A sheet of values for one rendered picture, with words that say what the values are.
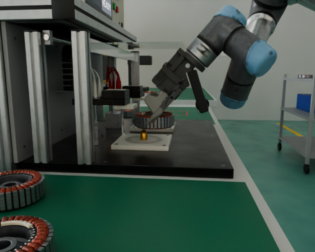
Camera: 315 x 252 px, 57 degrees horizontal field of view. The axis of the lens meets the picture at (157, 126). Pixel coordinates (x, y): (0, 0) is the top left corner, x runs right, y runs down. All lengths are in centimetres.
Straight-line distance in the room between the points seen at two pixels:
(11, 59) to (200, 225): 51
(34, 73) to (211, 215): 46
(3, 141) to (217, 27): 56
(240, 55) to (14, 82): 51
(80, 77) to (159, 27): 560
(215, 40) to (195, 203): 42
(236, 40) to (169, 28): 547
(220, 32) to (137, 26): 555
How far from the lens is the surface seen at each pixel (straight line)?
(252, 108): 629
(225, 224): 46
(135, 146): 75
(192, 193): 55
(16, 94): 71
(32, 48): 68
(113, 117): 104
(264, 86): 630
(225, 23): 76
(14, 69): 71
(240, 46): 73
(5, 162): 73
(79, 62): 64
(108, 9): 98
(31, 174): 59
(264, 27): 102
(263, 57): 71
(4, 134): 71
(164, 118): 76
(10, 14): 68
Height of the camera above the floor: 97
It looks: 10 degrees down
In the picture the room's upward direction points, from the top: straight up
